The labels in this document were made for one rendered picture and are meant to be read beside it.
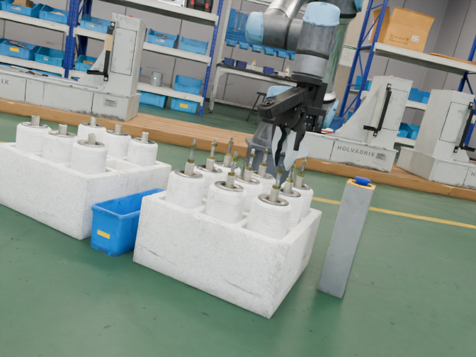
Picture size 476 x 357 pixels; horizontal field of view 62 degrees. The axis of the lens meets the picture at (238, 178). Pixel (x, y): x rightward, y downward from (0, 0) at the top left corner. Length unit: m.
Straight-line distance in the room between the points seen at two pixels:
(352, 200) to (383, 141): 2.28
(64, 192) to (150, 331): 0.51
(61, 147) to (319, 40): 0.78
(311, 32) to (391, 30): 5.33
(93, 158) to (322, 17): 0.70
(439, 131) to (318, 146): 1.00
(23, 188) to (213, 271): 0.65
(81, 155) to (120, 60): 1.91
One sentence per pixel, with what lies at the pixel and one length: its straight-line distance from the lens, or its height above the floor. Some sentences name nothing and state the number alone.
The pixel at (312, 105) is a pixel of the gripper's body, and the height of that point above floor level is 0.49.
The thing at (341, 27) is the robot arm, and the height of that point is 0.74.
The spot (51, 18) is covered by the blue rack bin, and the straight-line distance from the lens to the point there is 5.93.
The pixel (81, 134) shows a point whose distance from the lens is 1.52.
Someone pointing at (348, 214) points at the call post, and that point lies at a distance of 1.08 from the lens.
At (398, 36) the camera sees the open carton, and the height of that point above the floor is 1.60.
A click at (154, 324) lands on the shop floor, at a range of 0.87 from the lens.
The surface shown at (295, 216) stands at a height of 0.20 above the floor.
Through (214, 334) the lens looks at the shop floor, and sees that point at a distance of 0.87.
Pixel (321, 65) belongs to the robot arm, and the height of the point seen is 0.57.
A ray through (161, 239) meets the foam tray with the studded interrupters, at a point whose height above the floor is 0.09.
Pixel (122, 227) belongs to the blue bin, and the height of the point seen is 0.09.
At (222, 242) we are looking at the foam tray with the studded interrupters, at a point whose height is 0.14.
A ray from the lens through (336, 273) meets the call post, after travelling 1.13.
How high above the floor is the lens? 0.50
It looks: 13 degrees down
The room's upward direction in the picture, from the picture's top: 12 degrees clockwise
